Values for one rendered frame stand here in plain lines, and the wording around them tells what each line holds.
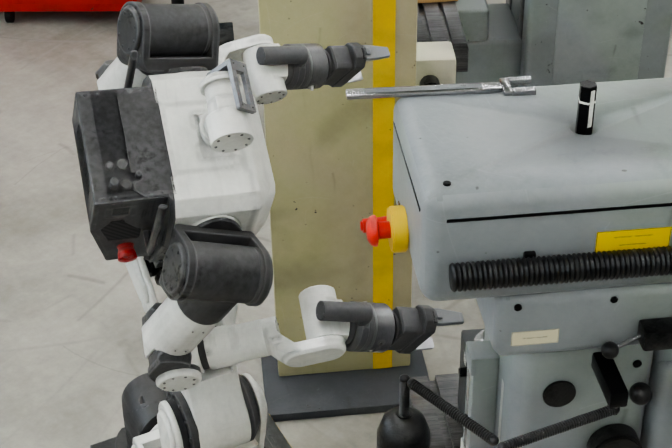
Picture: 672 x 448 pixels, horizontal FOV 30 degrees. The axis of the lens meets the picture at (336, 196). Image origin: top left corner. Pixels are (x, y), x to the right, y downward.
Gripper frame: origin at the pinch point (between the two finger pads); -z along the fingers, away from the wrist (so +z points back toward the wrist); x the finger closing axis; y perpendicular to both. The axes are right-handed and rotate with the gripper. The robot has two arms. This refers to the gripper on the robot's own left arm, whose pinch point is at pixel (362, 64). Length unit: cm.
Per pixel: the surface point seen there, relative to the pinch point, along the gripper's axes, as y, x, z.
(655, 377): -78, 68, 21
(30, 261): 36, -239, -14
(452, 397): -67, -13, -8
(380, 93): -35, 66, 50
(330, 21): 41, -61, -42
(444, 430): -73, -11, -2
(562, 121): -46, 80, 35
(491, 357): -69, 54, 35
